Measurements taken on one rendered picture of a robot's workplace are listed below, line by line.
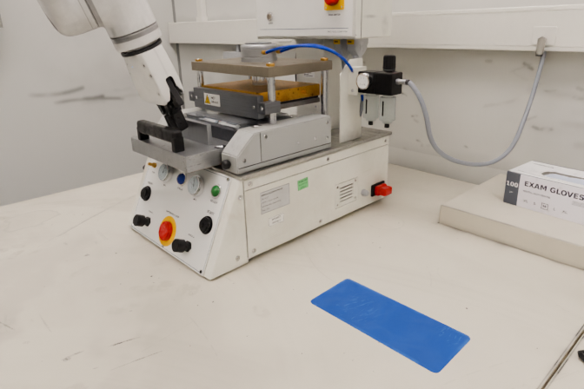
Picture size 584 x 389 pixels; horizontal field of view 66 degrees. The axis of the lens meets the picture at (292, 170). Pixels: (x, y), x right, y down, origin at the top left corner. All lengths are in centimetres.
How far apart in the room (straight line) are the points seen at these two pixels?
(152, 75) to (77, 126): 150
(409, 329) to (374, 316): 6
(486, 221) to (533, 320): 28
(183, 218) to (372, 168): 46
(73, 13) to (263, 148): 38
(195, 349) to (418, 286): 38
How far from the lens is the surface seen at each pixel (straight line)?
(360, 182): 106
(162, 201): 99
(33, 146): 227
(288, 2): 112
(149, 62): 82
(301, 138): 89
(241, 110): 91
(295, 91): 95
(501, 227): 100
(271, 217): 87
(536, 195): 106
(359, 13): 99
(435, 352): 69
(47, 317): 84
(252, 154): 81
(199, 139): 88
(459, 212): 103
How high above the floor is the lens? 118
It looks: 18 degrees down
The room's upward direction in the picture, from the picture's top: 2 degrees counter-clockwise
